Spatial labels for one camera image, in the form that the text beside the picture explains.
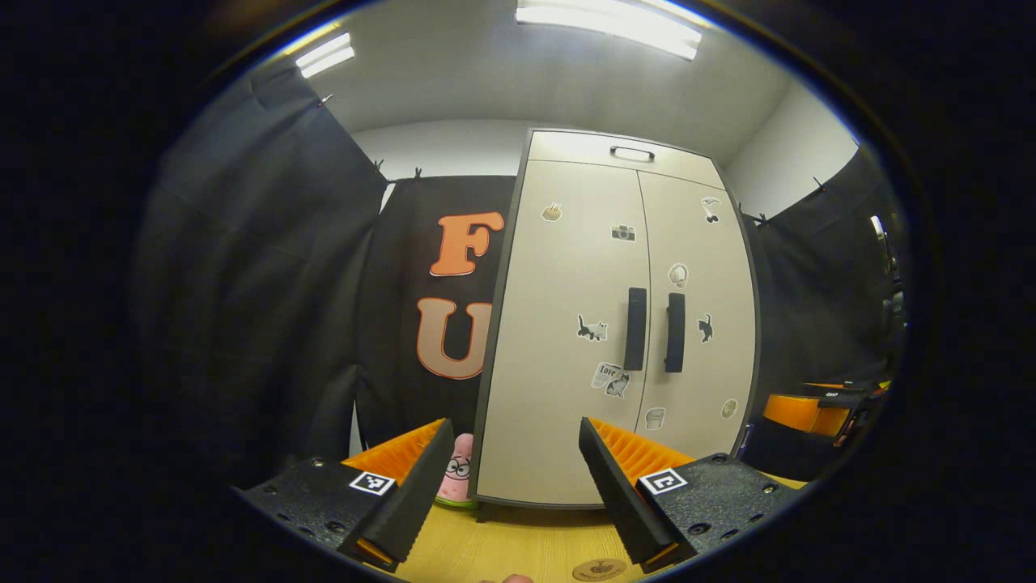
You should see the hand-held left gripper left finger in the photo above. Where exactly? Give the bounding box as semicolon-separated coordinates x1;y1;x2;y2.
235;417;456;574

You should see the cabinet door with camera sticker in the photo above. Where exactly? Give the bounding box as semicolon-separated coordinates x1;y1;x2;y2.
476;160;653;504

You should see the round wooden coaster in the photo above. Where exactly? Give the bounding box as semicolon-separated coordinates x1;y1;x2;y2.
571;558;629;583

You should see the ceiling light panel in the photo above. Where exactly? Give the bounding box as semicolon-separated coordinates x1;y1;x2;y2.
515;0;703;62
294;31;357;79

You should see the cabinet door with headphones sticker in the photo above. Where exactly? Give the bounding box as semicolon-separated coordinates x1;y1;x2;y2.
635;170;760;464

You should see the black backdrop cloth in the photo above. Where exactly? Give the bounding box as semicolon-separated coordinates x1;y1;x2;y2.
355;174;519;452
738;144;911;483
132;63;391;491

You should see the pink star plush toy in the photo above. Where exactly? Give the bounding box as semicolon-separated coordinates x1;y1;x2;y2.
435;432;480;510

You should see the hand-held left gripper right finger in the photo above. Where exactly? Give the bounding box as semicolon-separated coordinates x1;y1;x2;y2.
577;417;812;575

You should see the black door handle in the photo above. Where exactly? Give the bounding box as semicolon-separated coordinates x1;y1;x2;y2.
664;292;687;374
623;287;648;372

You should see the white cabinet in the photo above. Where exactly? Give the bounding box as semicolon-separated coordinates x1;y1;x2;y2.
468;127;764;513

